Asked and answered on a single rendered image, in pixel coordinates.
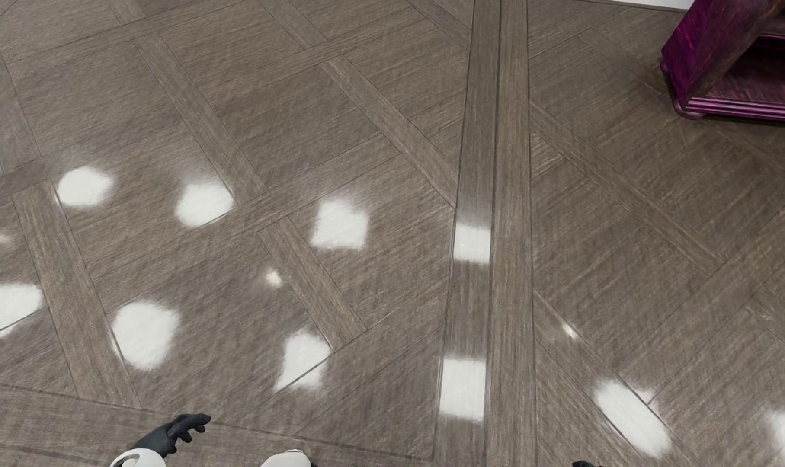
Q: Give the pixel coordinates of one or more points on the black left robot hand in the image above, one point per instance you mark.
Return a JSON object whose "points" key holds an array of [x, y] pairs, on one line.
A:
{"points": [[165, 436]]}

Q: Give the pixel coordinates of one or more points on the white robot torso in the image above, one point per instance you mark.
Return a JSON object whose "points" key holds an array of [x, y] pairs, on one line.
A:
{"points": [[288, 460]]}

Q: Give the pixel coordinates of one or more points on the purple wooden cabinet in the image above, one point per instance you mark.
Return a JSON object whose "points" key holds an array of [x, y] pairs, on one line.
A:
{"points": [[729, 58]]}

